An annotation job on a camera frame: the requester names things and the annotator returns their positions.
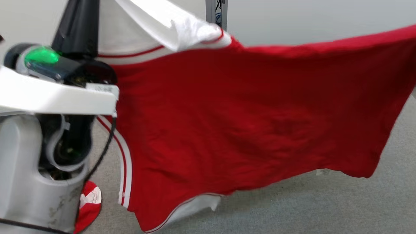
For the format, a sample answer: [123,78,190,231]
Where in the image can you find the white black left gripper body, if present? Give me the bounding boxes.
[0,44,120,116]

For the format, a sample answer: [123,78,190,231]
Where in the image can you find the red shorts with white stripe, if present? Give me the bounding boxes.
[74,180,102,234]

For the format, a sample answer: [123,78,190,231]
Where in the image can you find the grey metal partition post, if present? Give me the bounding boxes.
[205,0,228,31]

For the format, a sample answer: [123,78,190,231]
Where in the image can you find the red white-trimmed basketball jersey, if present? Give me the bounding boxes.
[96,0,416,234]

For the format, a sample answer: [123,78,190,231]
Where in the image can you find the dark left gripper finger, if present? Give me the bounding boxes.
[52,0,99,59]

